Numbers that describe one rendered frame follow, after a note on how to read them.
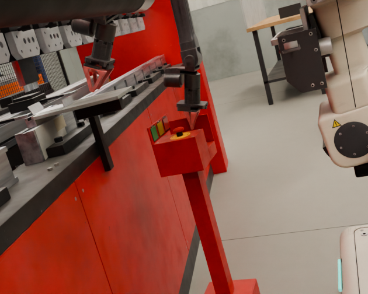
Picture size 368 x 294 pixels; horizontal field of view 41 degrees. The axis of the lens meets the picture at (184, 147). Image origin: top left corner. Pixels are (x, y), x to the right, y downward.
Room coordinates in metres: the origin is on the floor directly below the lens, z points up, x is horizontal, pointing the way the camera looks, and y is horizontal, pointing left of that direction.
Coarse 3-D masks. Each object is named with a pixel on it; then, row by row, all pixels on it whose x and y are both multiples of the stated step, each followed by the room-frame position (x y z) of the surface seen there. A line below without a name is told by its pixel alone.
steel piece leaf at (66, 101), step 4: (64, 100) 1.50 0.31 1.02; (68, 100) 1.53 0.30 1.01; (72, 100) 1.56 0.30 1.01; (64, 104) 1.49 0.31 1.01; (68, 104) 1.52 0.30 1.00; (48, 108) 1.55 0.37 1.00; (52, 108) 1.52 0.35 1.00; (56, 108) 1.49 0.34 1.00; (40, 112) 1.51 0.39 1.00; (44, 112) 1.50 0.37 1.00
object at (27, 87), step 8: (16, 64) 1.49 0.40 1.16; (24, 64) 1.52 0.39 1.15; (32, 64) 1.57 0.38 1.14; (16, 72) 1.49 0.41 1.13; (24, 72) 1.50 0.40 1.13; (32, 72) 1.56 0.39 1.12; (24, 80) 1.49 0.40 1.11; (32, 80) 1.54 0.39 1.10; (24, 88) 1.49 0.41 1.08; (32, 88) 1.54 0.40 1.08
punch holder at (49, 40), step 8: (32, 24) 1.63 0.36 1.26; (40, 24) 1.65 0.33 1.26; (40, 32) 1.63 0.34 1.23; (48, 32) 1.68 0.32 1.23; (56, 32) 1.75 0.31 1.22; (40, 40) 1.63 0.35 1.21; (48, 40) 1.66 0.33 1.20; (56, 40) 1.72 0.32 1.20; (40, 48) 1.63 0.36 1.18; (48, 48) 1.64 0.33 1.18; (56, 48) 1.70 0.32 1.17
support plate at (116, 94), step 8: (128, 88) 1.53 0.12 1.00; (96, 96) 1.54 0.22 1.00; (104, 96) 1.48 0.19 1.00; (112, 96) 1.42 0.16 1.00; (120, 96) 1.42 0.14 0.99; (72, 104) 1.50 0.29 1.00; (80, 104) 1.44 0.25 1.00; (88, 104) 1.41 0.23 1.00; (96, 104) 1.41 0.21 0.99; (48, 112) 1.47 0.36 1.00; (56, 112) 1.43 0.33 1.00; (64, 112) 1.43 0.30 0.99
